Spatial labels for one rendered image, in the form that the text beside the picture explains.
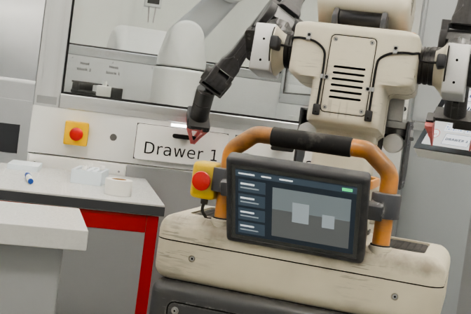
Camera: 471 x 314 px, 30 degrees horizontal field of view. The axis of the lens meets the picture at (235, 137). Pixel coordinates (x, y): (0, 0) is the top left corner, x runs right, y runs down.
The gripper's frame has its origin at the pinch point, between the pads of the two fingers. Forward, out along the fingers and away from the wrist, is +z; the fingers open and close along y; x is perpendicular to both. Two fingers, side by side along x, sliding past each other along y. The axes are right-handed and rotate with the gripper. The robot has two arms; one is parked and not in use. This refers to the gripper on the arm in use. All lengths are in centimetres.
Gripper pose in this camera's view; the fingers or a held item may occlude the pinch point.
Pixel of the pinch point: (193, 139)
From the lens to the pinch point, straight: 274.5
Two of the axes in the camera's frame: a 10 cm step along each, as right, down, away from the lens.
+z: -2.3, 7.8, 5.9
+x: -9.7, -1.3, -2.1
